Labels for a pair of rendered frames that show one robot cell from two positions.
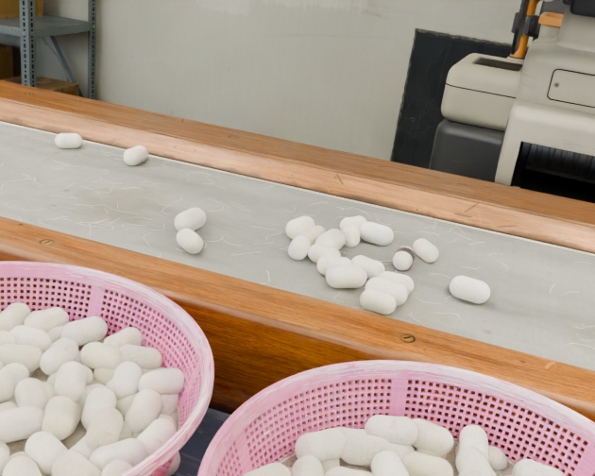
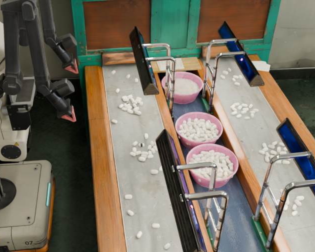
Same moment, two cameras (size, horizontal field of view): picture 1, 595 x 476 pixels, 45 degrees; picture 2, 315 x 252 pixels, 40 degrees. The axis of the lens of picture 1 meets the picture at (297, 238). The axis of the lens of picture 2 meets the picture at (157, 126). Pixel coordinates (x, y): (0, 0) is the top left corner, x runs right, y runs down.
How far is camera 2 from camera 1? 234 cm
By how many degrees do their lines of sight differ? 93
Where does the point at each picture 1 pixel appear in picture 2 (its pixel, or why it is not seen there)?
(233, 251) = (156, 164)
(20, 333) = (200, 170)
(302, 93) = not seen: outside the picture
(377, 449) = (189, 137)
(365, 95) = not seen: outside the picture
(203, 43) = not seen: outside the picture
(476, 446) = (182, 130)
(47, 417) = (209, 159)
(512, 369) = (170, 127)
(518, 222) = (108, 134)
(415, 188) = (108, 148)
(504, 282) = (135, 134)
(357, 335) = (176, 139)
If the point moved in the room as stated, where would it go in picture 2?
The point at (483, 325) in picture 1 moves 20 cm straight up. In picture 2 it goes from (153, 134) to (153, 106)
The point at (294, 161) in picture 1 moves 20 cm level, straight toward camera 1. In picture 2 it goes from (110, 169) to (147, 157)
